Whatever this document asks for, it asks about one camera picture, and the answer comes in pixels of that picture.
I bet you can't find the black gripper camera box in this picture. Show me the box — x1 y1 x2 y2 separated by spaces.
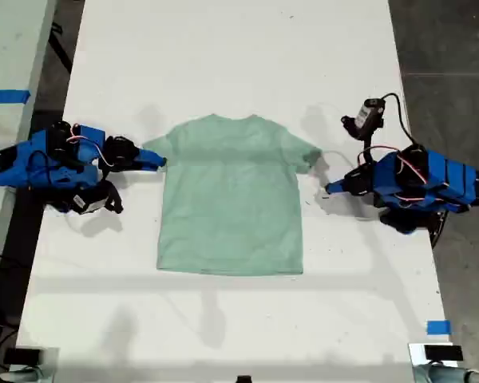
63 179 125 215
340 97 386 141

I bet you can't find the black camera cable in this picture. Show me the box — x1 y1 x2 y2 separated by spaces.
381 92 418 148

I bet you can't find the black metal strut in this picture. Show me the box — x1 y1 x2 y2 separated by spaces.
49 22 73 75

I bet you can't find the blue tape square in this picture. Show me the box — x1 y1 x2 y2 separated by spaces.
426 320 452 336

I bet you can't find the long blue tape strip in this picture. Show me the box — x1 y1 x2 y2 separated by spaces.
0 89 32 105

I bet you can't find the pale green T-shirt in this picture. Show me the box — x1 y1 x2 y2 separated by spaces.
142 113 324 276

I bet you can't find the small black box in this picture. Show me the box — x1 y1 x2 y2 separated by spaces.
3 347 45 365
424 345 464 362

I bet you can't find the pale side table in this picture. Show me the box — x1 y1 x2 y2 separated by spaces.
0 0 59 308

